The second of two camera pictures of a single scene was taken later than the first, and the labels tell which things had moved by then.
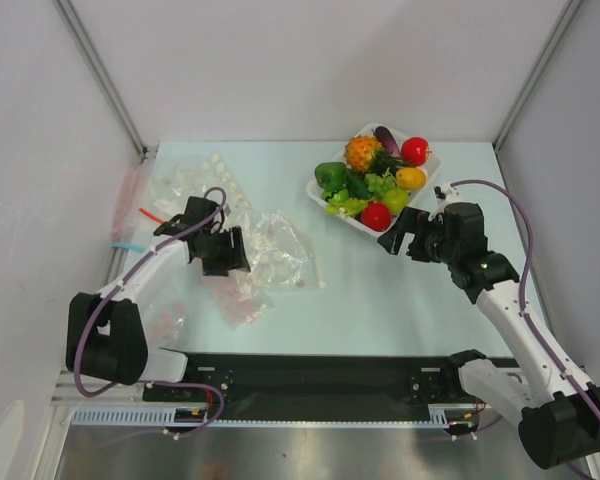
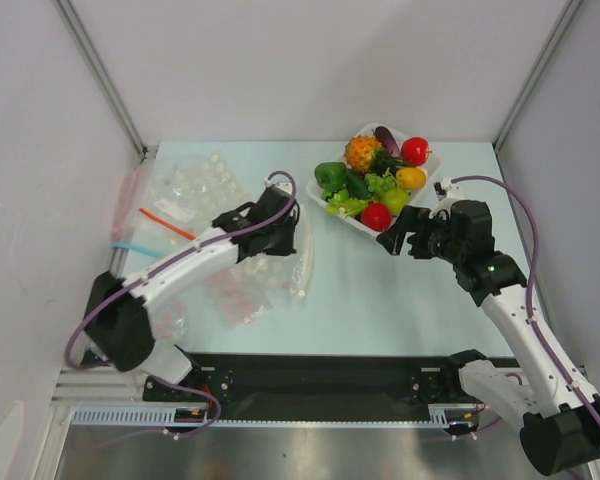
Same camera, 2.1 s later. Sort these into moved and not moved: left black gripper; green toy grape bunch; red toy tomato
Moved: left black gripper
Not moved: red toy tomato; green toy grape bunch
